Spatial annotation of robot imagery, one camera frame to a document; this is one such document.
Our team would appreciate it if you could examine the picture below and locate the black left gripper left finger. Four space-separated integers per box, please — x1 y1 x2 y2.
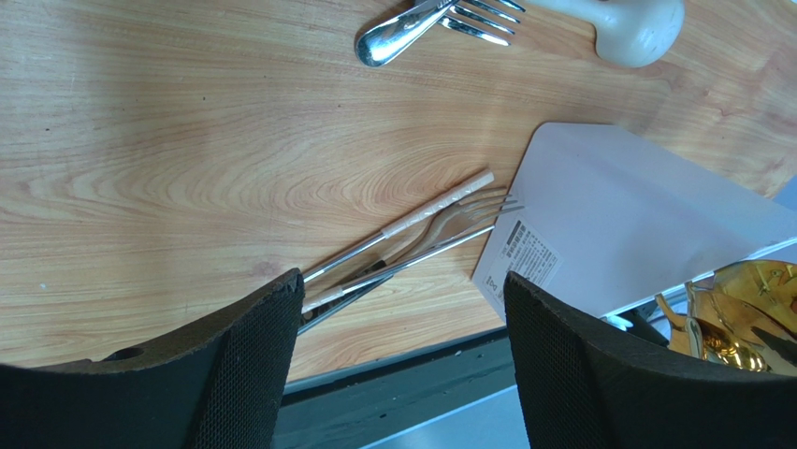
1 269 305 448

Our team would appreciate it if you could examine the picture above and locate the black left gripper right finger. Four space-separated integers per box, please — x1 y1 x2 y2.
503 272 796 448

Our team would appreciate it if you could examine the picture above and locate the white handled ladle spoon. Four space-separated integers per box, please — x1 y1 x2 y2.
532 0 686 68

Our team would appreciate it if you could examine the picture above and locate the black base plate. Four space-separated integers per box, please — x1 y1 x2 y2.
271 327 515 448

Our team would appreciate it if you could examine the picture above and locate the white compartment organizer box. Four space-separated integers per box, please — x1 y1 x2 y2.
473 123 796 318

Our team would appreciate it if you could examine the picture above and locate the gold spoon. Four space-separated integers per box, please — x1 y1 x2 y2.
656 259 796 377

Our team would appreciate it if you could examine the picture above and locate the fork beside chopsticks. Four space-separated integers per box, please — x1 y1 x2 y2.
297 187 523 335

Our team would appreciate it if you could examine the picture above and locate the silver metal spoon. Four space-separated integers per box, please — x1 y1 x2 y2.
355 0 457 67

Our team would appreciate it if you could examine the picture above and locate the silver fork near ladle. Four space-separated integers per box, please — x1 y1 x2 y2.
436 0 527 47

